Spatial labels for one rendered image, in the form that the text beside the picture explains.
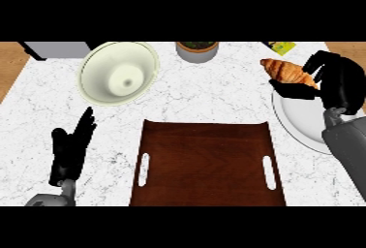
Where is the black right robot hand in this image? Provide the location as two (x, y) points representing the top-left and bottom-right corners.
(268, 49), (366, 116)

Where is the golden brown croissant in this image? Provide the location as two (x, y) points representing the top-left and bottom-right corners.
(259, 58), (321, 90)

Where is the white round plate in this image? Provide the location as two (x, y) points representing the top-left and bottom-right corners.
(271, 91), (366, 155)

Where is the dark brown wooden tray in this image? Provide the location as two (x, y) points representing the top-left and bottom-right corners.
(129, 119), (288, 207)

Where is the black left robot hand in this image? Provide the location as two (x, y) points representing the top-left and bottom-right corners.
(48, 107), (99, 187)

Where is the grey box appliance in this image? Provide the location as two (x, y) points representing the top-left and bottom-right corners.
(18, 42), (93, 62)

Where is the grey plant pot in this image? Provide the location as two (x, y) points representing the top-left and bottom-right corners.
(175, 42), (220, 64)

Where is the pale green overturned bowl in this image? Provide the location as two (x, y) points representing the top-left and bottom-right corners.
(77, 42), (161, 108)

